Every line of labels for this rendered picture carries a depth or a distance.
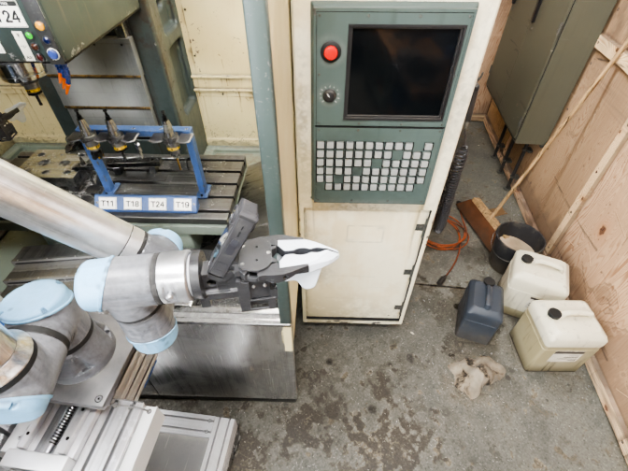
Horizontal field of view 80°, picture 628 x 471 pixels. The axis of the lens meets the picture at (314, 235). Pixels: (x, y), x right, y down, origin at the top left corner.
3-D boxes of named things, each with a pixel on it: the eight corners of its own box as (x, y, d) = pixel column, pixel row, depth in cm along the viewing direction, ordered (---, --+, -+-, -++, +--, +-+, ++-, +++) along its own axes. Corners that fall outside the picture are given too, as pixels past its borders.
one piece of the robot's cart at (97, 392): (92, 460, 78) (79, 450, 73) (-6, 446, 80) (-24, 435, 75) (162, 315, 103) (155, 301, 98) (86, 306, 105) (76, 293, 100)
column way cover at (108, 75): (161, 138, 208) (128, 38, 171) (77, 137, 209) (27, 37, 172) (164, 134, 211) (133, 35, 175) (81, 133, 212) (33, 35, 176)
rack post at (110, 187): (112, 197, 171) (84, 139, 150) (100, 197, 171) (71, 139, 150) (121, 184, 178) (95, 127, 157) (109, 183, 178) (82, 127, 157)
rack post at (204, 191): (207, 199, 170) (192, 141, 149) (195, 198, 170) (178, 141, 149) (212, 185, 177) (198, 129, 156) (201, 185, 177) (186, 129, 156)
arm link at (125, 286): (104, 283, 59) (80, 247, 53) (175, 277, 60) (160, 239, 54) (89, 327, 53) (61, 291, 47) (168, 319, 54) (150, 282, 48)
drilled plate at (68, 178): (78, 186, 170) (72, 178, 167) (15, 185, 171) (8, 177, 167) (99, 158, 186) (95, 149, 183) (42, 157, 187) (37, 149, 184)
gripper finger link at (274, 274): (306, 259, 55) (248, 264, 55) (306, 249, 54) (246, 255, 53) (310, 280, 52) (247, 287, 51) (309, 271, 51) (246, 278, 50)
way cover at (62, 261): (203, 318, 158) (194, 295, 146) (-6, 313, 160) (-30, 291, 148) (218, 264, 179) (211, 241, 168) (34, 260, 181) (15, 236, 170)
